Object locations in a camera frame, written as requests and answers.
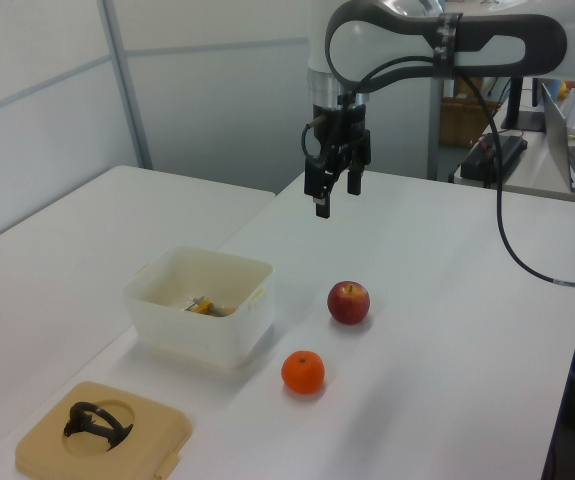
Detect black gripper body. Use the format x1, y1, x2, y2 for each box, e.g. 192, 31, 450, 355
311, 102, 372, 174

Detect red toy apple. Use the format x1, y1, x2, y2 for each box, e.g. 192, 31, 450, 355
326, 280, 372, 326

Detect orange toy fruit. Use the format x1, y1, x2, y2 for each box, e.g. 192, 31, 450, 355
280, 349, 327, 395

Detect white plastic container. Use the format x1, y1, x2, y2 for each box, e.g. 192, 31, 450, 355
120, 245, 275, 374

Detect tan container lid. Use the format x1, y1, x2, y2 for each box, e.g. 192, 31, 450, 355
14, 380, 193, 480

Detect brown cardboard box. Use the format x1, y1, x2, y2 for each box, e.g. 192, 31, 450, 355
439, 97, 499, 149

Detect black electronics box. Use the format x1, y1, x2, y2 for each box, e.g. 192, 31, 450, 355
460, 132, 529, 185

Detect black monitor stand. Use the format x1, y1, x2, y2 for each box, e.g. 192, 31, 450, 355
500, 77, 548, 134

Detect yellow and grey small tool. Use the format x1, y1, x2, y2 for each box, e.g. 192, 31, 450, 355
183, 295, 234, 319

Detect silver laptop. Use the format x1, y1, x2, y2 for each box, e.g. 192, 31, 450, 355
540, 82, 575, 192

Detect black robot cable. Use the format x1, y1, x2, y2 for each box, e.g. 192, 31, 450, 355
300, 54, 575, 292

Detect grey partition post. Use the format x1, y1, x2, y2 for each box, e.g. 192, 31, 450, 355
97, 0, 155, 172

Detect black lid handle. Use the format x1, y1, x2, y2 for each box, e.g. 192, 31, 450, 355
62, 401, 135, 452

